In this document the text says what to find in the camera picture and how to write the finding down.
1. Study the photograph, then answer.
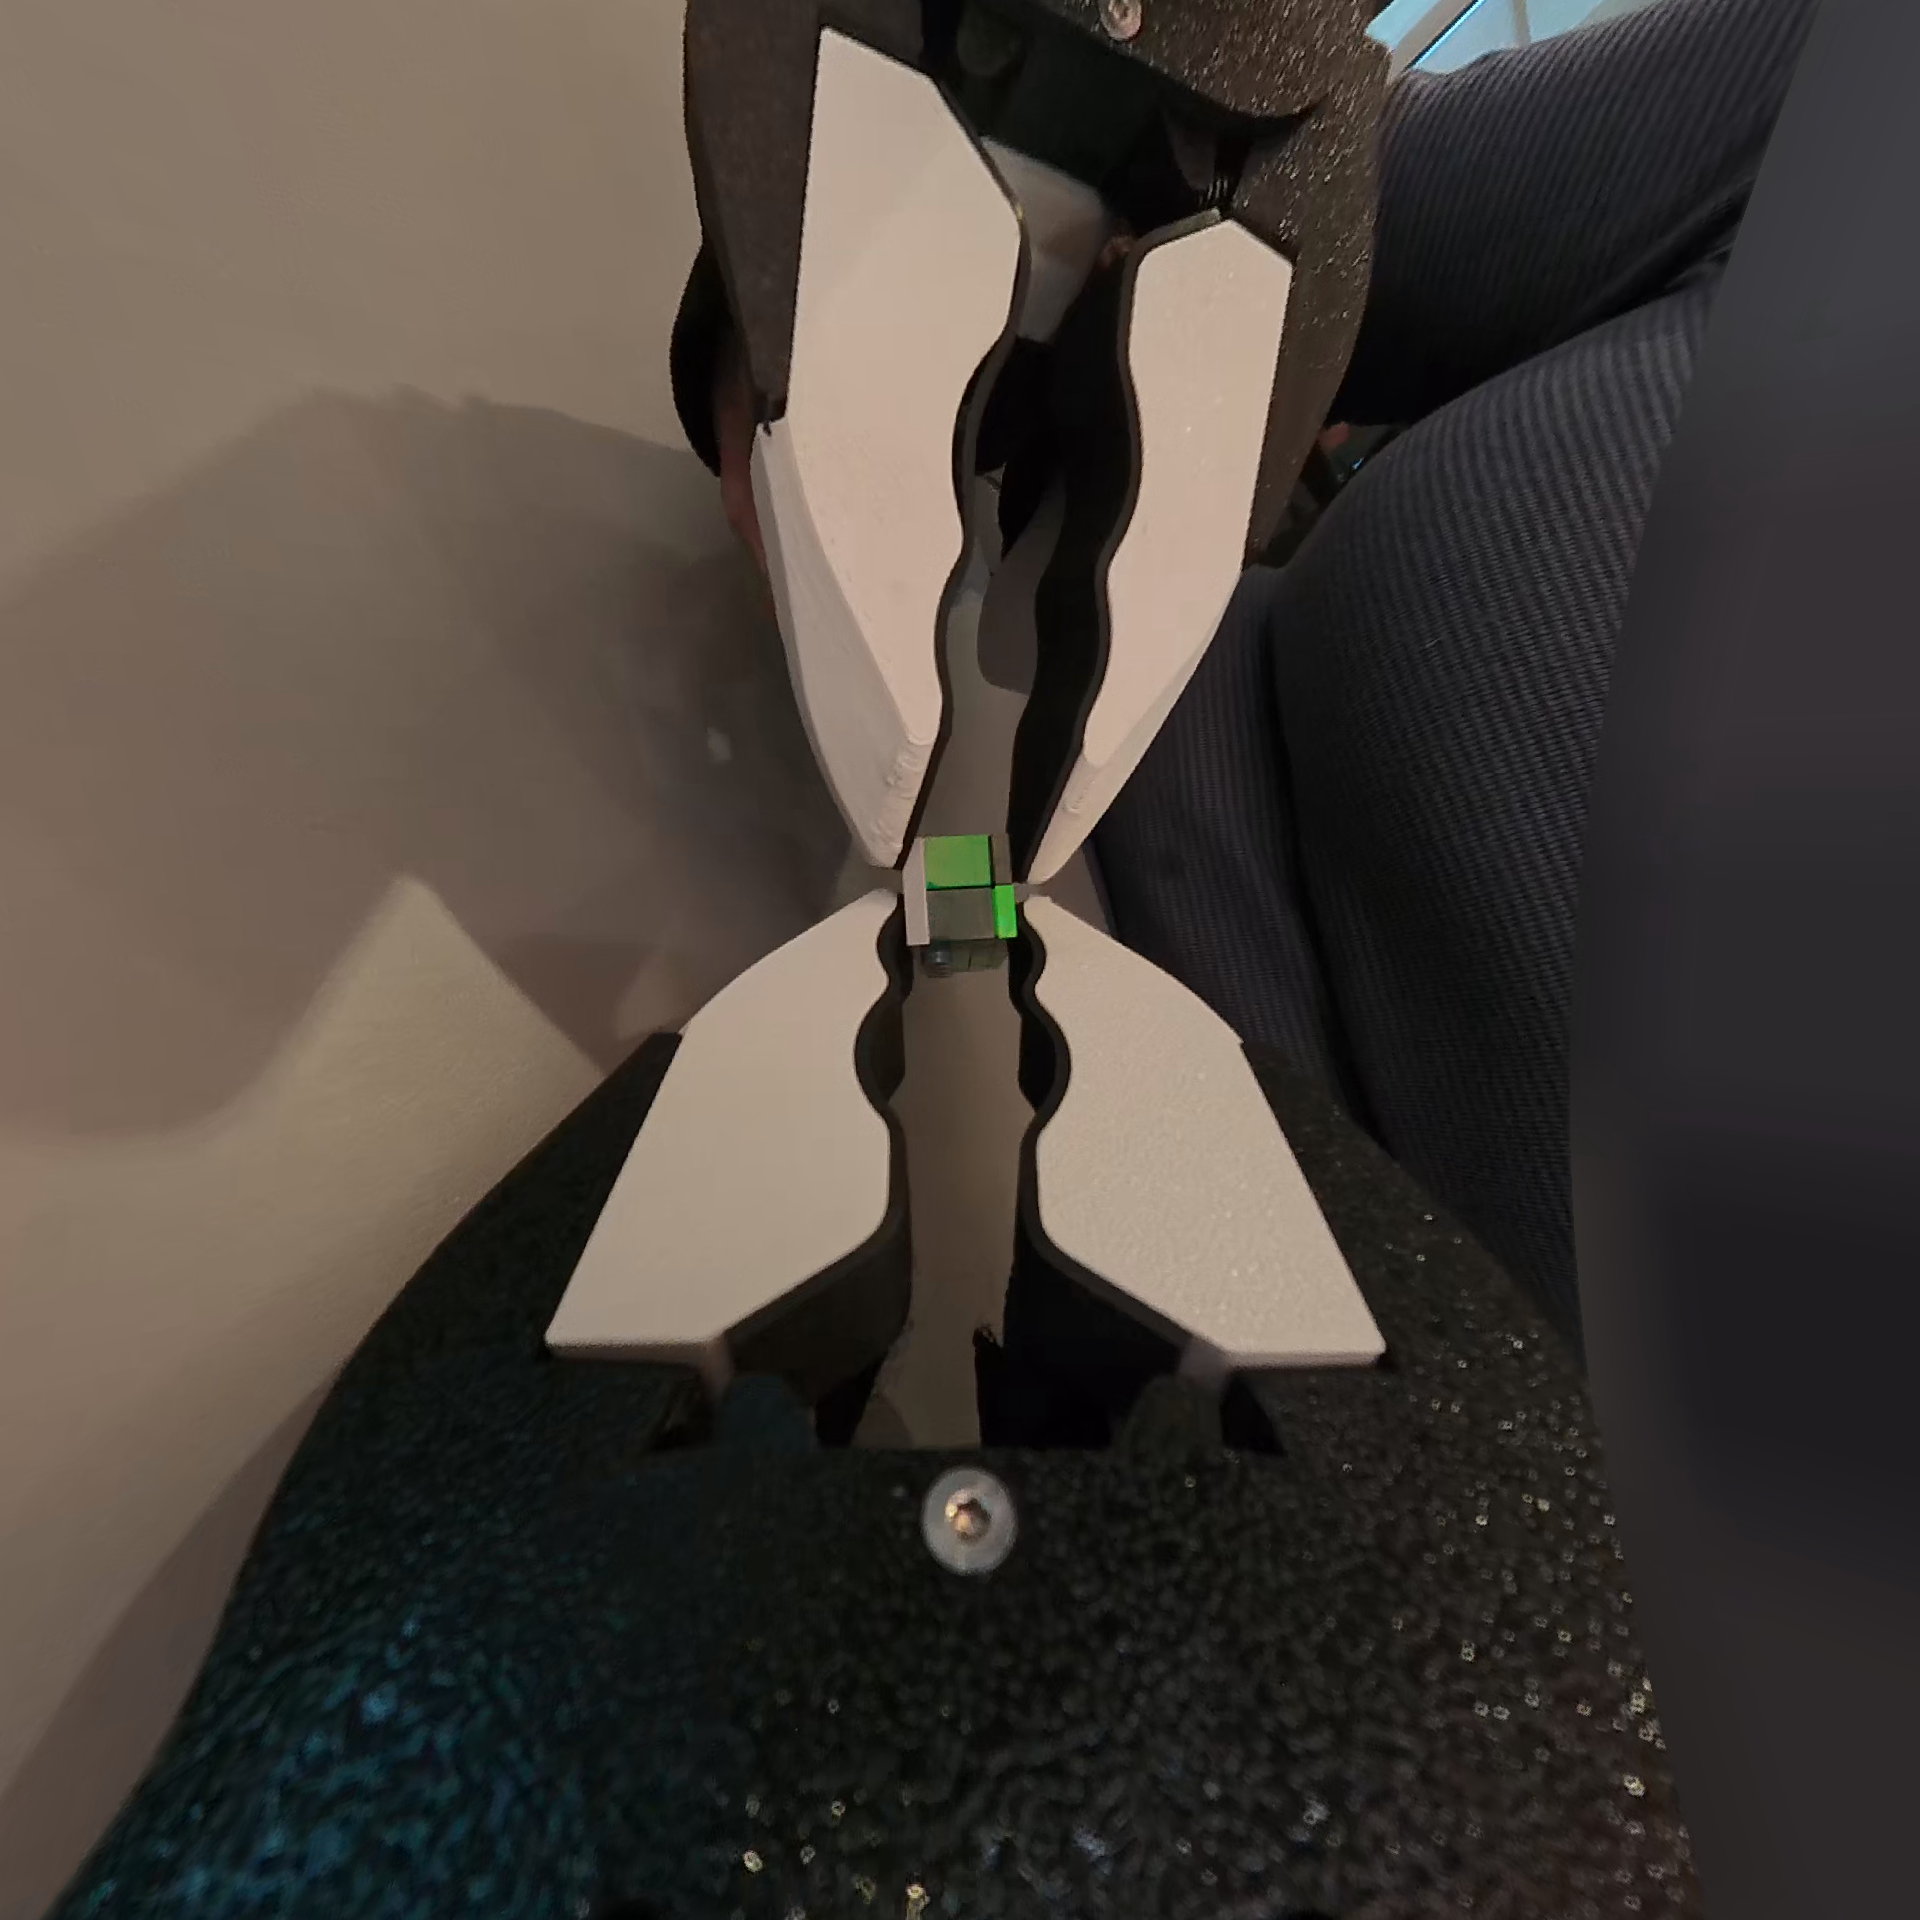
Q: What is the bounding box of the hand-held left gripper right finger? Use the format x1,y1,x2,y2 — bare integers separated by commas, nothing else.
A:
1013,898,1390,1403

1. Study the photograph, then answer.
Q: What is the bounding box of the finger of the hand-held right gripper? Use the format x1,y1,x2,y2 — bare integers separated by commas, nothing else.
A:
1003,210,1299,888
751,30,1038,874

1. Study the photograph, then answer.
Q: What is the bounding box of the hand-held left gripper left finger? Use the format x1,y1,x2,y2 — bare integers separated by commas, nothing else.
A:
548,888,914,1417

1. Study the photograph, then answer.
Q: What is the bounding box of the small green brick block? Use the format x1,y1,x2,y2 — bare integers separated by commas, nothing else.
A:
904,828,1025,982

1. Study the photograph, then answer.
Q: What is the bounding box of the person's right forearm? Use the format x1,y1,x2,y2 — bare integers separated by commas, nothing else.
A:
1329,0,1825,430

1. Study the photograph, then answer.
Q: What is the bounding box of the grey desk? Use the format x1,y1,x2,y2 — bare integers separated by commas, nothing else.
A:
0,0,1111,1697

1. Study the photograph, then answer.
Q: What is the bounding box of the person's leg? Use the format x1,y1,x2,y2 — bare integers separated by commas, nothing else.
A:
1088,285,1727,1353

